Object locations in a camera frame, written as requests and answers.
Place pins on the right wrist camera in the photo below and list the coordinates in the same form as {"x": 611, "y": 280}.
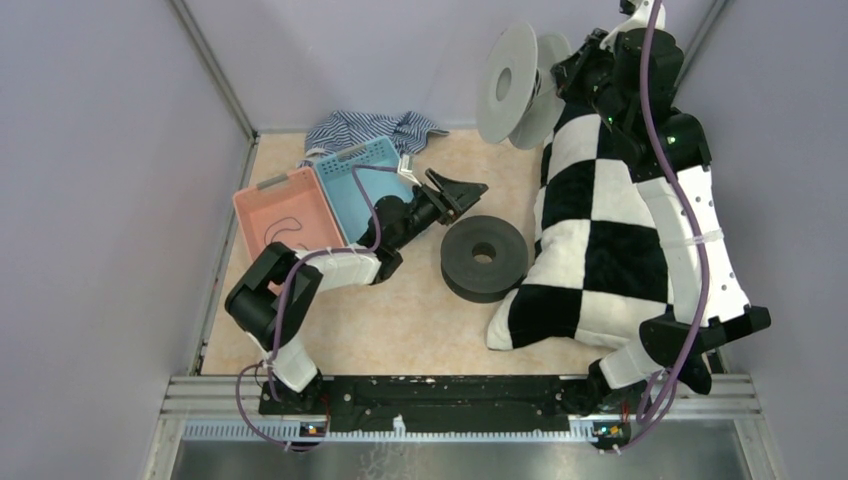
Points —
{"x": 639, "y": 14}

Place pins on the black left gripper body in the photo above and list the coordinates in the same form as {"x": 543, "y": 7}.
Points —
{"x": 441, "y": 204}

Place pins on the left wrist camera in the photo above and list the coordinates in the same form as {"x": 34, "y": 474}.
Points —
{"x": 406, "y": 172}

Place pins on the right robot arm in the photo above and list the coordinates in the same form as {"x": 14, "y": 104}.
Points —
{"x": 629, "y": 79}

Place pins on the black white checkered pillow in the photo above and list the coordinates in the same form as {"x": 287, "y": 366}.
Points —
{"x": 599, "y": 269}

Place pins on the blue white striped cloth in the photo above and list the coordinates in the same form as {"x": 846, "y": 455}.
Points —
{"x": 409, "y": 132}

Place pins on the blue perforated plastic basket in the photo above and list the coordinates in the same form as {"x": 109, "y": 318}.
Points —
{"x": 347, "y": 203}

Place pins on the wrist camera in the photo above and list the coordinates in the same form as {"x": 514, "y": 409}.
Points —
{"x": 639, "y": 14}
{"x": 406, "y": 172}

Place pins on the pink perforated plastic basket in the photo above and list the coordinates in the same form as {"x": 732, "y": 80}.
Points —
{"x": 290, "y": 208}

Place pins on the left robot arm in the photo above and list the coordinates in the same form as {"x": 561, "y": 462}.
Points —
{"x": 272, "y": 298}

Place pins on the grey cable spool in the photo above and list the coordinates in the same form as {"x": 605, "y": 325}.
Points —
{"x": 516, "y": 97}

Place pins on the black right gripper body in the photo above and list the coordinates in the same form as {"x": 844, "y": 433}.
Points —
{"x": 588, "y": 79}

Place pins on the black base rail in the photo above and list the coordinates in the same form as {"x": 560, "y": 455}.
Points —
{"x": 448, "y": 404}

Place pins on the black cable spool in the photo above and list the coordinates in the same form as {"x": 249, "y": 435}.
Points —
{"x": 483, "y": 258}

